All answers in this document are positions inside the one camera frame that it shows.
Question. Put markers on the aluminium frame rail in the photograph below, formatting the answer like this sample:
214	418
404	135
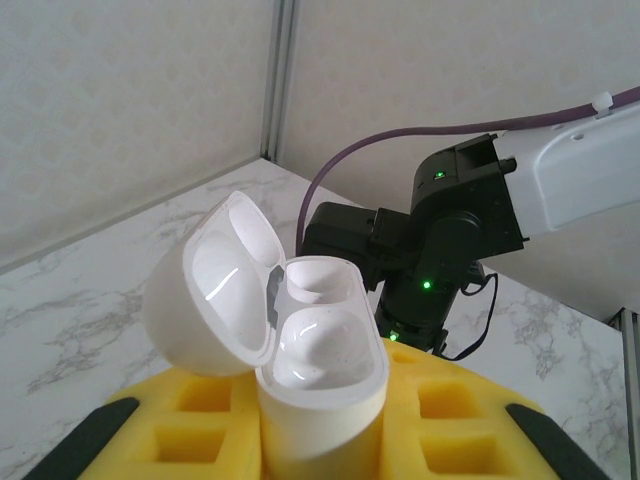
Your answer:
625	325

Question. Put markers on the aluminium frame post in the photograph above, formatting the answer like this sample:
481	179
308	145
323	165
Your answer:
277	75

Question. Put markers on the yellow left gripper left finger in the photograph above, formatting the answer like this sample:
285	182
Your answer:
140	425

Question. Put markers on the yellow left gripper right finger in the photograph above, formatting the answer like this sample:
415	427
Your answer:
480	435

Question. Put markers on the white earbud charging case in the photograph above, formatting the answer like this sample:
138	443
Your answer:
320	430

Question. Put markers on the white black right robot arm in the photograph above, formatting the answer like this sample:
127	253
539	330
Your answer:
590	170

